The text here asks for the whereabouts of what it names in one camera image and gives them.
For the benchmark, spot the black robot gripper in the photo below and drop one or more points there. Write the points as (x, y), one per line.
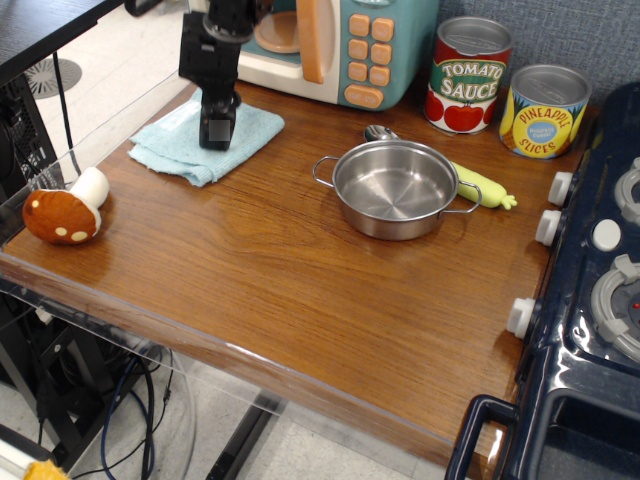
(212, 65)

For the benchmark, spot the light blue cloth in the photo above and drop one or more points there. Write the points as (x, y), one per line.
(170, 145)

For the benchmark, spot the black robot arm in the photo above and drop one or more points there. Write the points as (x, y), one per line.
(234, 22)

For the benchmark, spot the stainless steel pot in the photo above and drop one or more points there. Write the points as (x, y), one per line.
(395, 190)

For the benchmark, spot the metal spoon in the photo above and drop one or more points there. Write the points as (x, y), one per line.
(380, 134)

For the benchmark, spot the brown plush mushroom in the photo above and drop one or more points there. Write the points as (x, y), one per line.
(68, 217)

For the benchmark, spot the teal toy microwave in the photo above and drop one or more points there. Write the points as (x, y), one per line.
(360, 54)

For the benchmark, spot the tomato sauce can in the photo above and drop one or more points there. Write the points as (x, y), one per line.
(469, 62)

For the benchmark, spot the yellow-green toy vegetable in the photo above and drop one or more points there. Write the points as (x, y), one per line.
(487, 192)

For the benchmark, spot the pineapple slices can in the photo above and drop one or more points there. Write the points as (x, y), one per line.
(544, 109)

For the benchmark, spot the white stove knob middle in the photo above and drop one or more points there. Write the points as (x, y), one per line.
(548, 227)

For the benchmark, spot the white stove knob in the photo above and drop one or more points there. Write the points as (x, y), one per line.
(548, 227)
(559, 188)
(520, 316)

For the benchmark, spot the white stove knob upper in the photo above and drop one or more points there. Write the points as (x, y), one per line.
(559, 188)

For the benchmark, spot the white stove knob lower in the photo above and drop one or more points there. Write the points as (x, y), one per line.
(520, 316)

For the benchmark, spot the dark blue toy stove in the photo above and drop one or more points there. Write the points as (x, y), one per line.
(576, 413)

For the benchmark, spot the black desk frame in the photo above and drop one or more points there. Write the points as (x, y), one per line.
(30, 32)

